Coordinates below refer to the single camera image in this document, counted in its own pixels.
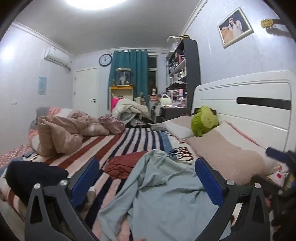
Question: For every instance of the round wall clock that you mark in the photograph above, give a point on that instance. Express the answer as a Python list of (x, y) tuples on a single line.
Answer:
[(105, 60)]

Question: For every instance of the dark cluttered bookshelf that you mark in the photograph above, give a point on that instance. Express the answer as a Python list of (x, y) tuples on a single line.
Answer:
[(193, 74)]

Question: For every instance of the ceiling light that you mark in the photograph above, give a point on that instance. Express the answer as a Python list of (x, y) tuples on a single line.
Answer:
[(106, 3)]

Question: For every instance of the framed wall photo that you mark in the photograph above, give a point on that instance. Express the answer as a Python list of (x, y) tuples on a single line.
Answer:
[(235, 26)]

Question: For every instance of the pale white pillow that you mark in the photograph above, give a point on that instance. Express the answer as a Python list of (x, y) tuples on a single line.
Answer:
[(178, 126)]

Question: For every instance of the dusty pink pillow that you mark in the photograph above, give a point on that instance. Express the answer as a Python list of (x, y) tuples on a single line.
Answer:
[(226, 153)]

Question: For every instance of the hot pink bag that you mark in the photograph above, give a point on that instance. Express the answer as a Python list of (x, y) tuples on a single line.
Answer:
[(114, 104)]

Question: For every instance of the light blue wall poster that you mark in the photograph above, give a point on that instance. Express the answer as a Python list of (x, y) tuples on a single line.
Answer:
[(42, 85)]

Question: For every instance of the dark navy garment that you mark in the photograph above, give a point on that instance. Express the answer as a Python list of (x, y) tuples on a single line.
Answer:
[(30, 176)]

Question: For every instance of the glass display case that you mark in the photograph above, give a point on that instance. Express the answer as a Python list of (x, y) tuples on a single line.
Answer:
[(123, 76)]

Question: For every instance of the light blue garment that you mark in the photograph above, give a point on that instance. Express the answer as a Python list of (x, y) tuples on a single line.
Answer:
[(161, 199)]

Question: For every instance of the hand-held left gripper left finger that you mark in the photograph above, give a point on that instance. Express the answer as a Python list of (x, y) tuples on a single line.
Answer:
[(85, 180)]

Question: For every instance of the striped fleece blanket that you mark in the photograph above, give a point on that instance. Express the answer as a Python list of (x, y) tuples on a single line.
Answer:
[(129, 141)]

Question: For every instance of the white lettered bed sheet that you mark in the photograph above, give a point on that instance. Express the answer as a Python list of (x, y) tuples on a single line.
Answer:
[(182, 150)]

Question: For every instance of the dark window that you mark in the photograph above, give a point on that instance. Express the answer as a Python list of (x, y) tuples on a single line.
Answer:
[(152, 76)]

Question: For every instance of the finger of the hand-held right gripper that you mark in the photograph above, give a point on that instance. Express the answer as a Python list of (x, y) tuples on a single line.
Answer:
[(277, 154)]

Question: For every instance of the beige quilt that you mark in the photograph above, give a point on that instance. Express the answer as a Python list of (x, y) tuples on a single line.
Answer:
[(60, 132)]

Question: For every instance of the white bed headboard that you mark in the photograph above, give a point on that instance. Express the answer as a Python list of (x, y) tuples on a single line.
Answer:
[(254, 90)]

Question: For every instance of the dark desk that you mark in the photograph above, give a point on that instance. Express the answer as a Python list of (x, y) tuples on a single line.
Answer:
[(171, 113)]

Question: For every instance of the white door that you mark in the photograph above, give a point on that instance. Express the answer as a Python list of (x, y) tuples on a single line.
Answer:
[(86, 90)]

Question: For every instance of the yellow guitar headstock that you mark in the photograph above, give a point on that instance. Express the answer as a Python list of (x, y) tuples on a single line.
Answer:
[(267, 23)]

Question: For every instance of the green plush toy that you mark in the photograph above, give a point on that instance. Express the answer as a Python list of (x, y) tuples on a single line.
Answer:
[(203, 121)]

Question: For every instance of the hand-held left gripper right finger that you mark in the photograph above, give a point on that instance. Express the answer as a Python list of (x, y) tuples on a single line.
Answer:
[(208, 183)]

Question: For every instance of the cream clothes pile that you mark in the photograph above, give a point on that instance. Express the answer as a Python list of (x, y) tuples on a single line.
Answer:
[(131, 107)]

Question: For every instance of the pink satin bag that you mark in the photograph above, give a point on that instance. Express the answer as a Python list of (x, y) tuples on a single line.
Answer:
[(112, 124)]

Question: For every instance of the dark red garment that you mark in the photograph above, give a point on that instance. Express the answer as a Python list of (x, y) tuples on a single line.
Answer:
[(124, 164)]

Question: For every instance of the teal curtain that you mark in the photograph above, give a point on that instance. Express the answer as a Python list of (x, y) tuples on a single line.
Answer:
[(138, 69)]

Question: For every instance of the white air conditioner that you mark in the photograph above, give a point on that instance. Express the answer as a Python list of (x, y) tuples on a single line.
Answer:
[(56, 55)]

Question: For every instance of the white handbag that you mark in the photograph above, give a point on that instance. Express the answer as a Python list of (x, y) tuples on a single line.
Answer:
[(166, 100)]

